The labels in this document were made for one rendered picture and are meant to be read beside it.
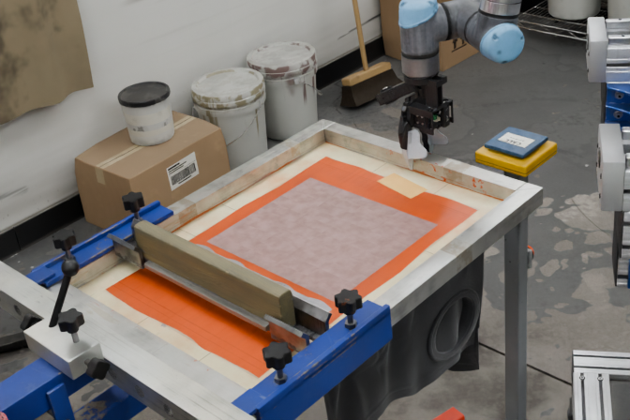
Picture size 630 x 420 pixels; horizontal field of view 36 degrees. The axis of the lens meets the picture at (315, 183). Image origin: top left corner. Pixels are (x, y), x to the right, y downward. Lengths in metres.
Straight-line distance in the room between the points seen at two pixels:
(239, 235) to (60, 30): 1.99
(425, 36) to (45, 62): 2.06
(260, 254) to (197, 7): 2.46
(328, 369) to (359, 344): 0.07
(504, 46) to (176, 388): 0.85
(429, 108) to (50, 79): 2.05
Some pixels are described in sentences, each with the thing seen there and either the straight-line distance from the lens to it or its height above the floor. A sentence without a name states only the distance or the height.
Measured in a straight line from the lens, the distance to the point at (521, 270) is 2.29.
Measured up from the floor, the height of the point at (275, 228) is 0.96.
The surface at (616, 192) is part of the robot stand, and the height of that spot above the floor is 1.16.
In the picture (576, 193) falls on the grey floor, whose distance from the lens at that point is 3.84.
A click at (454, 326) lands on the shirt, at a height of 0.74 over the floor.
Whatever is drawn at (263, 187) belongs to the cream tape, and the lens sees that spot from 2.05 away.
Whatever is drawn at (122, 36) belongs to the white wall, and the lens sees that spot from 3.96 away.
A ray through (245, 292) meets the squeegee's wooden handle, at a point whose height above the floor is 1.04.
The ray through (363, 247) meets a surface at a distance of 1.82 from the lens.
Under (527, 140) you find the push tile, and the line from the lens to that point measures 2.13.
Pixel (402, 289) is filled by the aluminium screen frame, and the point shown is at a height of 0.99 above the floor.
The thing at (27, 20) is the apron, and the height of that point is 0.88.
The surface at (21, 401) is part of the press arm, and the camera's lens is 1.50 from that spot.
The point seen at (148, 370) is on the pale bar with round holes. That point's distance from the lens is 1.48.
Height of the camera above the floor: 1.96
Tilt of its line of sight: 29 degrees down
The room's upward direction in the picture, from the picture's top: 7 degrees counter-clockwise
